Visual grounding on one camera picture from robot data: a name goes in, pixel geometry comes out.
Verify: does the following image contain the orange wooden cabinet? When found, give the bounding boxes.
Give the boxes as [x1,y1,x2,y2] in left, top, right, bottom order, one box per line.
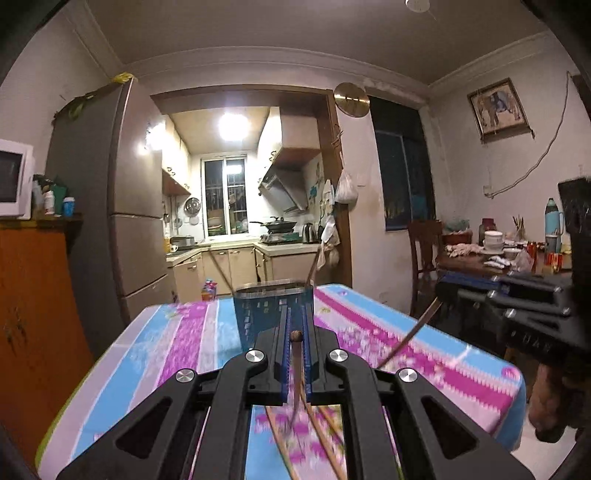
[0,215,100,467]

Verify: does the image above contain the person's right hand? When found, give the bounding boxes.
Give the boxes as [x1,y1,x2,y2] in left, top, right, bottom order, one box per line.
[527,360,578,441]

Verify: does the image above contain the grey refrigerator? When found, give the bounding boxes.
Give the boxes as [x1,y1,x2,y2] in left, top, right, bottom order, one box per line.
[46,76,174,356]

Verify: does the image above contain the floral striped tablecloth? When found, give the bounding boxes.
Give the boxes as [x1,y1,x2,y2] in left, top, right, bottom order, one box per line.
[37,282,527,480]

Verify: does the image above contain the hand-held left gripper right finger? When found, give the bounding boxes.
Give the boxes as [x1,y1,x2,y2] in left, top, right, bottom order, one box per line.
[302,307,536,480]

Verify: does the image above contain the barred kitchen window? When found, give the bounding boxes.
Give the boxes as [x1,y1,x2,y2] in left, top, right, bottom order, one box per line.
[202,157,247,238]

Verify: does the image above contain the square ceiling light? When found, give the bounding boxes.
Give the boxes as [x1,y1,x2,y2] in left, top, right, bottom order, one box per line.
[217,111,252,141]

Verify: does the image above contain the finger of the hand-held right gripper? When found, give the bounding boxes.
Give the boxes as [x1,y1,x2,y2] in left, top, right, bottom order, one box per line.
[435,282,573,324]
[438,272,573,296]

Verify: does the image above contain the steel range hood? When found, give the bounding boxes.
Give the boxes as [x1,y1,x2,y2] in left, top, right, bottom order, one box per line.
[257,166,310,215]

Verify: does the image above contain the hanging cloth towels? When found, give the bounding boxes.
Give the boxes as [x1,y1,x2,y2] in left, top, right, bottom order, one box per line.
[318,180,341,268]

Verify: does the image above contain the framed elephant picture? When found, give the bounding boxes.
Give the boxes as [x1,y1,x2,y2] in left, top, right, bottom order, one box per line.
[467,78,531,137]

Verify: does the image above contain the dark window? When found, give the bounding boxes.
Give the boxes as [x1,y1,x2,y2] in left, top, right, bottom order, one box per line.
[369,96,437,232]

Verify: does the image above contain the round gold wall clock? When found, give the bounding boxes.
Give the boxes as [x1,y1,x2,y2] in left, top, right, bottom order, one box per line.
[333,82,371,118]

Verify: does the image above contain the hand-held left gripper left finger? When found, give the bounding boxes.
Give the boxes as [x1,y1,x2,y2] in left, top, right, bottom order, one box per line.
[55,307,293,480]

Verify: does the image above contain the blue perforated utensil holder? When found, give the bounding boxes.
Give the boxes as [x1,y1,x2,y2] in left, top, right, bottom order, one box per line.
[232,281,315,352]

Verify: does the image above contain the dark wooden dining table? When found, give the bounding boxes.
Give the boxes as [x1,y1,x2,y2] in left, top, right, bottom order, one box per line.
[434,244,573,324]

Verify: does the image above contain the hanging white plastic bag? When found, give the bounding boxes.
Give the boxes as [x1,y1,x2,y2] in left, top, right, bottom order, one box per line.
[335,168,359,205]

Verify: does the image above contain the beige kitchen base cabinets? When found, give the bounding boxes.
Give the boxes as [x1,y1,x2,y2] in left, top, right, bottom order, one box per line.
[166,244,324,301]

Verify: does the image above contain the yellow green cloth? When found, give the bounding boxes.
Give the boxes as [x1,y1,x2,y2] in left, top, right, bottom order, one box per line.
[53,73,134,121]

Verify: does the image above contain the dark wooden chair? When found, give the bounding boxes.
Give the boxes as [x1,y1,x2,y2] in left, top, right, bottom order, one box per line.
[407,219,446,315]

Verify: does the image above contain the white microwave oven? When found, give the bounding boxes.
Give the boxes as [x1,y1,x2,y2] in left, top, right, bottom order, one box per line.
[0,138,35,220]

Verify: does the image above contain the teal thermos flask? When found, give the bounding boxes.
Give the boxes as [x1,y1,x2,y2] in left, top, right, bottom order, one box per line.
[544,198,565,252]

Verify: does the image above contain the black wok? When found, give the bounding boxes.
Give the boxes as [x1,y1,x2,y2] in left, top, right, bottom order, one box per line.
[249,216,298,234]

